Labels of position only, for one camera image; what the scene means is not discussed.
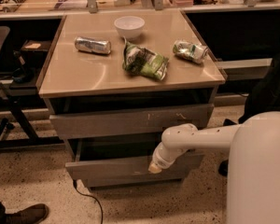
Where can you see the black box with label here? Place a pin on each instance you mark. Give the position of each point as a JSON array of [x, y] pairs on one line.
[[35, 52]]

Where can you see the brown shoe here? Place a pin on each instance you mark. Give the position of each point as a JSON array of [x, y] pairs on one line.
[[33, 214]]

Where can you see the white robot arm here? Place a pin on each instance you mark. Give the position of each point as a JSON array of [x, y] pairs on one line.
[[253, 181]]

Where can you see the grey drawer cabinet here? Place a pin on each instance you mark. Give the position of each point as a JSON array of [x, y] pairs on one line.
[[101, 110]]

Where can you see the white ceramic bowl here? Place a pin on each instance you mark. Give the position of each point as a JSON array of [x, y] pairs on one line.
[[129, 27]]

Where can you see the green chip bag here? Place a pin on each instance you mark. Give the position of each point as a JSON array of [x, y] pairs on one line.
[[140, 61]]

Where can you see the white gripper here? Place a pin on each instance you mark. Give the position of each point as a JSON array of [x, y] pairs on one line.
[[159, 160]]

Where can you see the black office chair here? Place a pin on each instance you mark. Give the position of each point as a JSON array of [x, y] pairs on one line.
[[265, 40]]

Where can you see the grey top drawer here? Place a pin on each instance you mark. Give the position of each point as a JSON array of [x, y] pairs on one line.
[[129, 121]]

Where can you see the grey drawer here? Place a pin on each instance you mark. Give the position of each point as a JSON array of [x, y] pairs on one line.
[[106, 162], [129, 121]]

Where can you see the silver soda can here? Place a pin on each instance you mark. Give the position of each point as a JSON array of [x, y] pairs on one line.
[[92, 45]]

